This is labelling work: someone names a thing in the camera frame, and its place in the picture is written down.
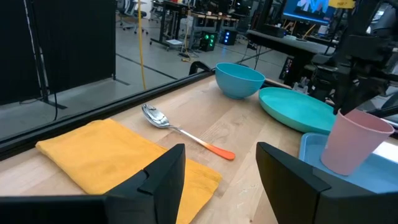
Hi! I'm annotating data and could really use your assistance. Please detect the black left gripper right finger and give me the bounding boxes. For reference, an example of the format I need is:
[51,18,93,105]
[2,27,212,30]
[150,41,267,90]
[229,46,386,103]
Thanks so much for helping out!
[256,142,398,224]

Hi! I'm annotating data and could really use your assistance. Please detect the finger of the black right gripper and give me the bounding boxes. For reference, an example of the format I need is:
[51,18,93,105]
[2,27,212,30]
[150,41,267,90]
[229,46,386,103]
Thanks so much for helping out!
[369,105,398,119]
[333,77,389,116]

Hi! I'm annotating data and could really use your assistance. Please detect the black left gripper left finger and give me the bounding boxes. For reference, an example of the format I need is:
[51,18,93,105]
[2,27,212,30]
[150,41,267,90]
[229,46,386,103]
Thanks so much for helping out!
[0,143,187,224]

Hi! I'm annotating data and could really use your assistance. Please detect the pink plastic cup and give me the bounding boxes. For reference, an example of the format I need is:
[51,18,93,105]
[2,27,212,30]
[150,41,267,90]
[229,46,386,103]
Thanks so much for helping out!
[320,108,396,177]

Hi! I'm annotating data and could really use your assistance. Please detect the teal bowl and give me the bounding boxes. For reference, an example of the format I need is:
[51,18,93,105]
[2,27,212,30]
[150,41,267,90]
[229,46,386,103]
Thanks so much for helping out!
[258,86,337,135]

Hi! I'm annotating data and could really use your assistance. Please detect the yellow cloth napkin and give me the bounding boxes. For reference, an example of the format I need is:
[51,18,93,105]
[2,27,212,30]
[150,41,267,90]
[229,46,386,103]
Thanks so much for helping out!
[35,118,223,224]

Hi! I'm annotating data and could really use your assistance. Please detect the blue plastic bowl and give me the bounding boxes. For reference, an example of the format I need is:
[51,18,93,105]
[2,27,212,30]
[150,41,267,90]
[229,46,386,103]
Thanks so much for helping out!
[215,62,266,100]

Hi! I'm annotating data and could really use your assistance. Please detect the light blue plastic tray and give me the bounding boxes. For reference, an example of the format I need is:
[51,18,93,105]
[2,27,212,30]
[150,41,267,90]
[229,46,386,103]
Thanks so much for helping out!
[298,133,398,194]

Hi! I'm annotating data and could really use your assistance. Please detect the yellow sign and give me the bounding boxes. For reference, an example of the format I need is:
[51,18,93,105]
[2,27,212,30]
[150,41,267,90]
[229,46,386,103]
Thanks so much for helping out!
[328,0,355,9]

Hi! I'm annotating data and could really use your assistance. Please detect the computer monitor blue screen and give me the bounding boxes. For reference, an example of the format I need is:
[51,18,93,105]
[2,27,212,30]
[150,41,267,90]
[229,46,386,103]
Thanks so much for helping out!
[282,0,336,26]

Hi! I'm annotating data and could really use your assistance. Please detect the black computer coloured lights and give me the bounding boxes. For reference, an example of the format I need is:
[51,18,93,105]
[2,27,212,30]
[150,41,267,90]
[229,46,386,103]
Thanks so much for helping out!
[279,55,295,80]

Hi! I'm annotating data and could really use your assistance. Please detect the dark desk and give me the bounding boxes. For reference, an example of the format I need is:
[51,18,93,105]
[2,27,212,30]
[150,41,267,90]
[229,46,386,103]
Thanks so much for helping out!
[245,29,336,88]

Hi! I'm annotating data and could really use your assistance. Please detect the black computer blue lights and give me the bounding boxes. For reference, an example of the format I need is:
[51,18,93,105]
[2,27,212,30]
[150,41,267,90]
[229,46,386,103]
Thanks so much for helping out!
[219,29,239,46]

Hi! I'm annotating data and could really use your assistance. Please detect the wooden top table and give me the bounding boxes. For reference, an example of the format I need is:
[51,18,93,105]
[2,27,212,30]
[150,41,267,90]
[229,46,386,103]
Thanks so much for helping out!
[188,11,240,49]

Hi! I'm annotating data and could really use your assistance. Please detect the black computer green lights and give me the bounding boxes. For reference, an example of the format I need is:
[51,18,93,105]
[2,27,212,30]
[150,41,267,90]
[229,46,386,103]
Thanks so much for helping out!
[198,30,218,52]

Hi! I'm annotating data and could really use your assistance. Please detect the black partition panel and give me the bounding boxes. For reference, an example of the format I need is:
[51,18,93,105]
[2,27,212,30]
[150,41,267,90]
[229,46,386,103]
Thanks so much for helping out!
[0,0,116,110]

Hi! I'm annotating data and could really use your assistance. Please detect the office chair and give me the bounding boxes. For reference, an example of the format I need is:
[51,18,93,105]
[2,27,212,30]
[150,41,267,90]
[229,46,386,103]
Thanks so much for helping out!
[116,0,149,35]

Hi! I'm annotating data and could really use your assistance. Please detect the black-legged desk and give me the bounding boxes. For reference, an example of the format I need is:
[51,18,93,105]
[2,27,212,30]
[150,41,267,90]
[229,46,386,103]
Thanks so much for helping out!
[150,0,190,50]

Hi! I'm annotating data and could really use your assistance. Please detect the black metal table frame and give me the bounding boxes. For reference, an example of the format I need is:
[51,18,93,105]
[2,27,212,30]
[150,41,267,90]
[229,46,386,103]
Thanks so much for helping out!
[0,60,293,162]

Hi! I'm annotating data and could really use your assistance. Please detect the yellow cable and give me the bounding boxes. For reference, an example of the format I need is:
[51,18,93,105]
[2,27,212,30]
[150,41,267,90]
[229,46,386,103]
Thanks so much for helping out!
[136,0,147,91]

